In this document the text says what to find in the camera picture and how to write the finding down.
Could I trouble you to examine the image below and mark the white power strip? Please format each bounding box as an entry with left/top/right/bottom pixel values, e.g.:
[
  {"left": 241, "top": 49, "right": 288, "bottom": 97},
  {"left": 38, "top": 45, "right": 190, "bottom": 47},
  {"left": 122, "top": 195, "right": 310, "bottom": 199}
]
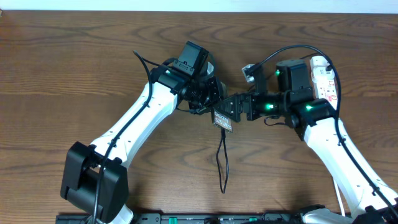
[{"left": 310, "top": 56, "right": 338, "bottom": 109}]

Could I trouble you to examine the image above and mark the white power strip cord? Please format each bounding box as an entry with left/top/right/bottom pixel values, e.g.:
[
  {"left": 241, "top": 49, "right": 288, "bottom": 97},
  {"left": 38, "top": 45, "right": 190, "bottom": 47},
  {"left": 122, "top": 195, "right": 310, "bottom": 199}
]
[{"left": 332, "top": 177, "right": 346, "bottom": 217}]

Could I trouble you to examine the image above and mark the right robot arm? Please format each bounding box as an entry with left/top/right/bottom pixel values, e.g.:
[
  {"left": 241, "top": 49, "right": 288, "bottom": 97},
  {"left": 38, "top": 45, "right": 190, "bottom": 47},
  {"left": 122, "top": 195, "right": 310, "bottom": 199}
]
[{"left": 212, "top": 56, "right": 397, "bottom": 223}]

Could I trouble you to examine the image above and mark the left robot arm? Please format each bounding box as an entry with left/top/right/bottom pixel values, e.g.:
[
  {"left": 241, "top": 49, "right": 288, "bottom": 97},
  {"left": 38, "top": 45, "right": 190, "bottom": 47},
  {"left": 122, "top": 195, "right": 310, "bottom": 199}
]
[{"left": 60, "top": 41, "right": 226, "bottom": 223}]

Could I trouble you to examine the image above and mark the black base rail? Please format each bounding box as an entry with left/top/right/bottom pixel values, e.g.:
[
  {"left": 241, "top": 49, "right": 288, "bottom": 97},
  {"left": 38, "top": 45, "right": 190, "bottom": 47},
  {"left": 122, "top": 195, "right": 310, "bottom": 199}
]
[{"left": 55, "top": 207, "right": 343, "bottom": 224}]

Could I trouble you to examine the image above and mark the white charger adapter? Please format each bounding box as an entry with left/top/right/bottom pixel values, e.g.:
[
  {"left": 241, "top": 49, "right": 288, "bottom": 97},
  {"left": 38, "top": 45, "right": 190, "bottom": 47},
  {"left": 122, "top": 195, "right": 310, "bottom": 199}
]
[{"left": 311, "top": 67, "right": 335, "bottom": 83}]

